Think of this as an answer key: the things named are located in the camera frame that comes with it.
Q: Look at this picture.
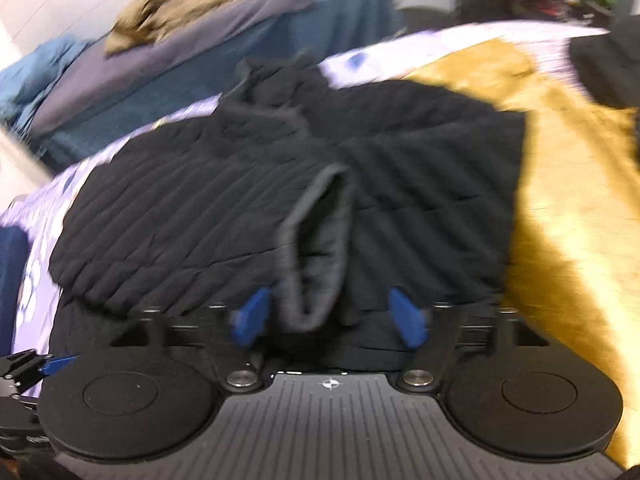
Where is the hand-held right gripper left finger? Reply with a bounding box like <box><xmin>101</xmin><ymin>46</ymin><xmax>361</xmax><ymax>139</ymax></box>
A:
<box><xmin>107</xmin><ymin>287</ymin><xmax>274</xmax><ymax>394</ymax></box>

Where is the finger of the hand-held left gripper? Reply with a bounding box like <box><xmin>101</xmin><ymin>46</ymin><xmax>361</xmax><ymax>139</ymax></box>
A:
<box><xmin>0</xmin><ymin>350</ymin><xmax>79</xmax><ymax>386</ymax></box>

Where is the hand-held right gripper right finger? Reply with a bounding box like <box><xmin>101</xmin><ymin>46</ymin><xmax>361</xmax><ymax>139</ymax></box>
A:
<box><xmin>387</xmin><ymin>287</ymin><xmax>553</xmax><ymax>393</ymax></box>

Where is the black quilted jacket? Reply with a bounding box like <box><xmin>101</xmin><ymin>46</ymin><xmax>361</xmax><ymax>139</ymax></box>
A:
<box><xmin>47</xmin><ymin>56</ymin><xmax>527</xmax><ymax>369</ymax></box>

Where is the navy blue garment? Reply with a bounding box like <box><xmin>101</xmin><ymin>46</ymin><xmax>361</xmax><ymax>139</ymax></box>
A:
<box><xmin>0</xmin><ymin>226</ymin><xmax>32</xmax><ymax>357</ymax></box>

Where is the purple floral bed sheet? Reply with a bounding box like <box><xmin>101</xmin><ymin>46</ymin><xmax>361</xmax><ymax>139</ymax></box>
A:
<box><xmin>0</xmin><ymin>21</ymin><xmax>610</xmax><ymax>361</ymax></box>

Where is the gold velvet cloth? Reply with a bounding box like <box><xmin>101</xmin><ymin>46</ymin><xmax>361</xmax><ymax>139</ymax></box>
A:
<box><xmin>409</xmin><ymin>37</ymin><xmax>640</xmax><ymax>472</ymax></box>

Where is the grey cloth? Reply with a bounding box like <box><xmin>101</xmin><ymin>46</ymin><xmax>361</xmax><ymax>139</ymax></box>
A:
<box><xmin>27</xmin><ymin>0</ymin><xmax>323</xmax><ymax>133</ymax></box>

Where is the light blue cloth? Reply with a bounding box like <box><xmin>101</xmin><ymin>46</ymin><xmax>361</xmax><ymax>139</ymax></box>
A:
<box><xmin>0</xmin><ymin>35</ymin><xmax>93</xmax><ymax>123</ymax></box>

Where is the black cloth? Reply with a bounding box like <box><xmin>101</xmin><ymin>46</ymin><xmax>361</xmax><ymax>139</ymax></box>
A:
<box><xmin>569</xmin><ymin>24</ymin><xmax>640</xmax><ymax>112</ymax></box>

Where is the olive brown cloth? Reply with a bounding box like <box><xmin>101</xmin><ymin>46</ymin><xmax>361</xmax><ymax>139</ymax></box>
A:
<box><xmin>104</xmin><ymin>0</ymin><xmax>243</xmax><ymax>57</ymax></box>

